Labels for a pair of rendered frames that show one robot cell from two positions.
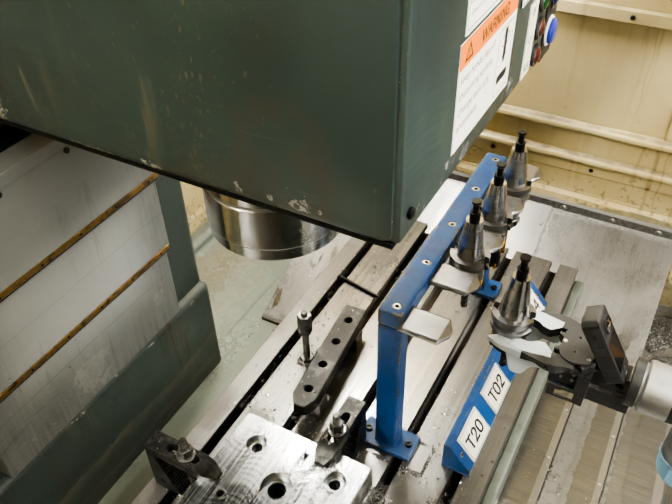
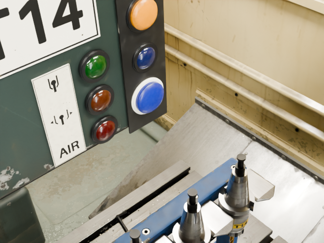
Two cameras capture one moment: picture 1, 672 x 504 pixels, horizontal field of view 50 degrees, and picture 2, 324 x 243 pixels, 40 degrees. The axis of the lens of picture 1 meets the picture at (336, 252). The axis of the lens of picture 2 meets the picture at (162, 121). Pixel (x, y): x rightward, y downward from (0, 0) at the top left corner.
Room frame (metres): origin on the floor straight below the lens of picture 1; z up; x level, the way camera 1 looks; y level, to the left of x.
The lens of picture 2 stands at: (0.52, -0.38, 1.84)
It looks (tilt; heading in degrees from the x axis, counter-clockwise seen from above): 40 degrees down; 21
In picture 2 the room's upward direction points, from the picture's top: 2 degrees counter-clockwise
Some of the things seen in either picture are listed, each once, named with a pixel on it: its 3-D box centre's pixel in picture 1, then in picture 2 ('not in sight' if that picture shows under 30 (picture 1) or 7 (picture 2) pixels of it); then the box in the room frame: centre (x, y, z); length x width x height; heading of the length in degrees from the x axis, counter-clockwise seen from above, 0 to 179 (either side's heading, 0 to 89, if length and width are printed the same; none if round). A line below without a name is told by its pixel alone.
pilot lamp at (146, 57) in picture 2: not in sight; (145, 57); (0.81, -0.26, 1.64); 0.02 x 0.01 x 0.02; 150
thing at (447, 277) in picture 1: (456, 280); not in sight; (0.80, -0.18, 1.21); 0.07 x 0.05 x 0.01; 60
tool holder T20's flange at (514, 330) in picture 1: (512, 316); not in sight; (0.72, -0.25, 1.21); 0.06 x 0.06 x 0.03
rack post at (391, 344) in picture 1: (390, 385); not in sight; (0.73, -0.08, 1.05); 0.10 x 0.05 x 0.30; 60
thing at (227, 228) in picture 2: (503, 203); (214, 219); (0.99, -0.29, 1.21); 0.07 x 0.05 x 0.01; 60
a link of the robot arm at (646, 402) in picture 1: (655, 387); not in sight; (0.62, -0.43, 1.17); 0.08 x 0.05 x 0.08; 150
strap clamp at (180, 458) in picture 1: (186, 466); not in sight; (0.64, 0.25, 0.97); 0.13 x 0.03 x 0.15; 60
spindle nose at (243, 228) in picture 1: (274, 175); not in sight; (0.66, 0.07, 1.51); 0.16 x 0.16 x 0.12
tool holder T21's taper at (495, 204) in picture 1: (496, 198); (192, 220); (0.94, -0.27, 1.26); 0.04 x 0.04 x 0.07
